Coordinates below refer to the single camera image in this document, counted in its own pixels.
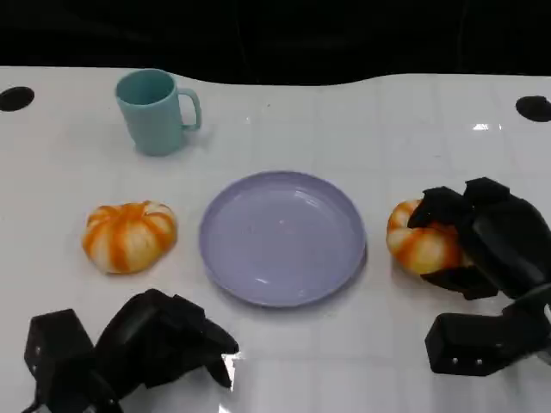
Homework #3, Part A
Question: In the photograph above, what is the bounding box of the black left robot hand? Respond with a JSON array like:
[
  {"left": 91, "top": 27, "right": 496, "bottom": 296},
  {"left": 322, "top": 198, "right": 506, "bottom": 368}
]
[{"left": 93, "top": 288, "right": 240, "bottom": 395}]

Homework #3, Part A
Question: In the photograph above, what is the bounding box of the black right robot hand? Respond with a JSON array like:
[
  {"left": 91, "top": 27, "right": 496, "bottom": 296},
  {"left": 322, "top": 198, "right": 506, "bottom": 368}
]
[{"left": 406, "top": 176, "right": 551, "bottom": 302}]

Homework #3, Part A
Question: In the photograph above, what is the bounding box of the orange white toy bread roll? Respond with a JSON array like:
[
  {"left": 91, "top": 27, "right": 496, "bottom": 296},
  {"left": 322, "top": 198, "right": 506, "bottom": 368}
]
[
  {"left": 386, "top": 198, "right": 475, "bottom": 276},
  {"left": 82, "top": 200, "right": 178, "bottom": 275}
]

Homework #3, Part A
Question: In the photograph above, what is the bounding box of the lilac plate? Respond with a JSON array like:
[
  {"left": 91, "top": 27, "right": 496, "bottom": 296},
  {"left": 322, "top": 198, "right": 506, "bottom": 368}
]
[{"left": 198, "top": 170, "right": 368, "bottom": 308}]

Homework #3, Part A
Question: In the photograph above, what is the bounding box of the pale green mug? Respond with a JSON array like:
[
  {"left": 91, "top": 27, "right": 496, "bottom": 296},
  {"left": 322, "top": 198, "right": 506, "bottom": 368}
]
[{"left": 115, "top": 68, "right": 202, "bottom": 157}]

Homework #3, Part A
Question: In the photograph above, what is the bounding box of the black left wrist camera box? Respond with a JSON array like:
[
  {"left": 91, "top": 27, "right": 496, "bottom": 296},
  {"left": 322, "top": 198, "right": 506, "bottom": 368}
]
[{"left": 23, "top": 308, "right": 96, "bottom": 391}]

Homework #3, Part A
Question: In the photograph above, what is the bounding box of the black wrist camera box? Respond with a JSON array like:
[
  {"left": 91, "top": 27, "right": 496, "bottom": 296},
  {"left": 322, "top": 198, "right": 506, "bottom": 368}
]
[
  {"left": 23, "top": 308, "right": 96, "bottom": 391},
  {"left": 424, "top": 311, "right": 542, "bottom": 377}
]

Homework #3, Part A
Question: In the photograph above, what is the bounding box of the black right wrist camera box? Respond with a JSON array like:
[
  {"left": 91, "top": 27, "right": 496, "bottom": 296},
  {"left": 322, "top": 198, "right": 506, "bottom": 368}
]
[{"left": 424, "top": 311, "right": 542, "bottom": 377}]

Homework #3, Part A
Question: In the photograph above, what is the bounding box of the black table cable hole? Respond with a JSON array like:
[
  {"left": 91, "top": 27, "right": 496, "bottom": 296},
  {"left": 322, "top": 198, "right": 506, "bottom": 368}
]
[
  {"left": 515, "top": 95, "right": 551, "bottom": 122},
  {"left": 0, "top": 86, "right": 35, "bottom": 113}
]

